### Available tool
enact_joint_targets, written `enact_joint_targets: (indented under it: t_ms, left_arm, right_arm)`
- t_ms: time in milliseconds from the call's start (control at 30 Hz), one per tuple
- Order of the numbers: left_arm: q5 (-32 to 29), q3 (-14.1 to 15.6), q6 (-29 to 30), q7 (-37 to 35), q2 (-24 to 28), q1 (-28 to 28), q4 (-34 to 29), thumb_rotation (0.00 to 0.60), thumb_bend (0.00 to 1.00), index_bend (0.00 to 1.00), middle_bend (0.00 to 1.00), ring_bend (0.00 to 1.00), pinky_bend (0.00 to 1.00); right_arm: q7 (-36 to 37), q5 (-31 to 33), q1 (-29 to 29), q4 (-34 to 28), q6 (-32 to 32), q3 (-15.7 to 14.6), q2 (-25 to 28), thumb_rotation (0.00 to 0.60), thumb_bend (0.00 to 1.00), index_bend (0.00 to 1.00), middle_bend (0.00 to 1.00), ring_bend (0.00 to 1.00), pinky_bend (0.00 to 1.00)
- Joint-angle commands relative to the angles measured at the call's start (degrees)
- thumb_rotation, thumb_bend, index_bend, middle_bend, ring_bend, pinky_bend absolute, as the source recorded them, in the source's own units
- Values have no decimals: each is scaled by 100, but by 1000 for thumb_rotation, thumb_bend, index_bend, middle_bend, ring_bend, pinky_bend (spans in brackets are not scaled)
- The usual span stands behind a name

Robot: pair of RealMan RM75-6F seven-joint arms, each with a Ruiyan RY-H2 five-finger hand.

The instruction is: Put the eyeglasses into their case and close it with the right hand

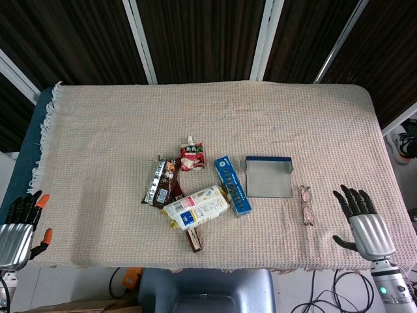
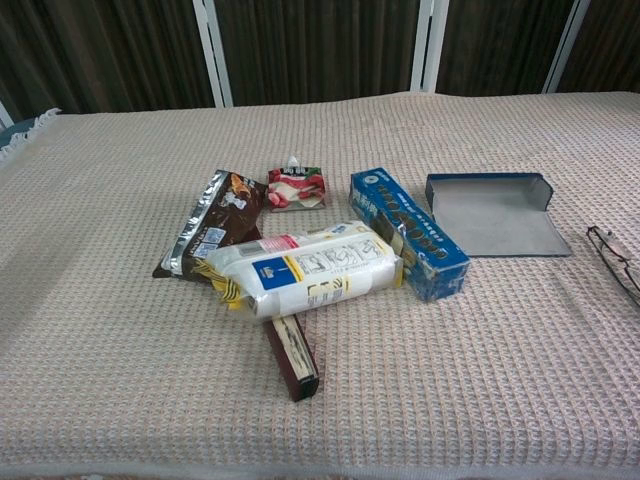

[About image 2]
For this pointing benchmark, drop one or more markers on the dark blue printed box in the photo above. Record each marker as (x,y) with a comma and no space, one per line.
(500,220)

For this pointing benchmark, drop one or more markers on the thin-framed eyeglasses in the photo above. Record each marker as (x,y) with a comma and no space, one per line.
(618,258)

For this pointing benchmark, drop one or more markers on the long blue cardboard box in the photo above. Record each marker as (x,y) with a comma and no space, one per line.
(400,225)

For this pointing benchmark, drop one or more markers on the dark red snack bar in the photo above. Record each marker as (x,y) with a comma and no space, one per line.
(295,360)

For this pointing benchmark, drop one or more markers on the white plastic snack package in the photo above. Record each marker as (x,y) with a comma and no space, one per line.
(320,270)

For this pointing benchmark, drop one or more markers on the red spouted drink pouch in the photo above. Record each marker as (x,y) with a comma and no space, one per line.
(295,192)

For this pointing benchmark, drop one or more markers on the brown foil snack bag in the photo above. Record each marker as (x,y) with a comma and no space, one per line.
(220,215)

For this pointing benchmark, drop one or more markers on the beige waffle-weave tablecloth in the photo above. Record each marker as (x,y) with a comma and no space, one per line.
(450,375)

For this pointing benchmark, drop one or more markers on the white screen frame post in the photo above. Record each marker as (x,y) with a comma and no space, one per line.
(427,50)
(4,116)
(565,50)
(214,55)

